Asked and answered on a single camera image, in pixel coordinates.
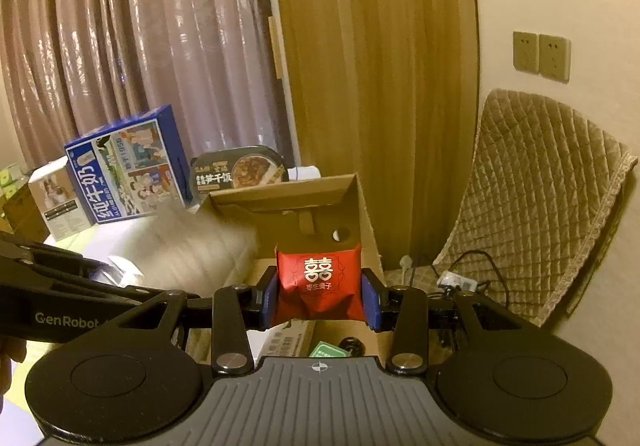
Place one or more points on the brown cardboard box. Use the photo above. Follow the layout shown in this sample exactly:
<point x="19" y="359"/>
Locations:
<point x="240" y="211"/>

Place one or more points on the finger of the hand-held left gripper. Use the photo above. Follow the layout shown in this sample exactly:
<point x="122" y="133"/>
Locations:
<point x="145" y="288"/>

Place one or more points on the red packet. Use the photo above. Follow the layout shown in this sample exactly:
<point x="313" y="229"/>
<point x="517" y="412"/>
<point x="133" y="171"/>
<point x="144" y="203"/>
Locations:
<point x="320" y="281"/>

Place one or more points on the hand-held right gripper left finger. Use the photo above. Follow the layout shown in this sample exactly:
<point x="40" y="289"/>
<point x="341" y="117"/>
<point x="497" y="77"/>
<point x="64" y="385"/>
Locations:
<point x="267" y="301"/>

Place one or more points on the chair with quilted cover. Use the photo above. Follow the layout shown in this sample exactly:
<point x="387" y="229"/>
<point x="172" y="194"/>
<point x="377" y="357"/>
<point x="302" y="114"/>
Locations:
<point x="540" y="186"/>

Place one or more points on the wooden door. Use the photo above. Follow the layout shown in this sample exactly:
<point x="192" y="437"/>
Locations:
<point x="375" y="51"/>

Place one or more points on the person's left hand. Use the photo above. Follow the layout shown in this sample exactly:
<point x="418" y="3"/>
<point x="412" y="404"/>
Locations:
<point x="9" y="366"/>

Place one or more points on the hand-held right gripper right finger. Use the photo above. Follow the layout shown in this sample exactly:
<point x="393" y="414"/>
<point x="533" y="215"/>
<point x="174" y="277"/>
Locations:
<point x="375" y="301"/>

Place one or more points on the black instant rice bowl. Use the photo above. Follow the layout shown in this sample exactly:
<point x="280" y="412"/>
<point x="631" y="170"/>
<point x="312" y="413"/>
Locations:
<point x="240" y="173"/>

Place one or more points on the blue milk carton box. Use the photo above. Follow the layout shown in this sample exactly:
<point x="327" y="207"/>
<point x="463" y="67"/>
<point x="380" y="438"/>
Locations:
<point x="127" y="166"/>

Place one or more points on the white cylindrical object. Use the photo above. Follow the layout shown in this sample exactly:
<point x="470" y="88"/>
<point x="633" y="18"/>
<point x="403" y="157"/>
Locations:
<point x="305" y="172"/>

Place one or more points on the white picture print box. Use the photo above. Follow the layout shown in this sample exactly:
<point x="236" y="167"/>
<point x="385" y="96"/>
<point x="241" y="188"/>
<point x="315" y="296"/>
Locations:
<point x="57" y="203"/>

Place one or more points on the desktop with checked tablecloth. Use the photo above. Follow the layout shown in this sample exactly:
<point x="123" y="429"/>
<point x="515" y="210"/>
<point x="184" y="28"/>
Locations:
<point x="150" y="236"/>

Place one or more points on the beige wall socket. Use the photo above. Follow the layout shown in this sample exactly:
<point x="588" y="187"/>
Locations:
<point x="554" y="57"/>
<point x="525" y="51"/>

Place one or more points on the brown curtain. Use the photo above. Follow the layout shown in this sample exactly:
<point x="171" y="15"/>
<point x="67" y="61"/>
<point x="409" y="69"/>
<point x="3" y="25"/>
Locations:
<point x="150" y="26"/>

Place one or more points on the white plug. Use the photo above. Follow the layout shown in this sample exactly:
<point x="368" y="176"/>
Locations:
<point x="407" y="263"/>

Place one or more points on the white and green medicine box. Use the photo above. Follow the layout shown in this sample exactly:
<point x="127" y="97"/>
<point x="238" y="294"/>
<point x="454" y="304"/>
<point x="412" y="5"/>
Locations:
<point x="285" y="338"/>

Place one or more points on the green tissue packs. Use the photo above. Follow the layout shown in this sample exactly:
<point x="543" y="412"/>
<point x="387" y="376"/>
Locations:
<point x="11" y="182"/>

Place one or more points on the dark cardboard box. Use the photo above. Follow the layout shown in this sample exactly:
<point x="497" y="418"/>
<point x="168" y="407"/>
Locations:
<point x="22" y="216"/>

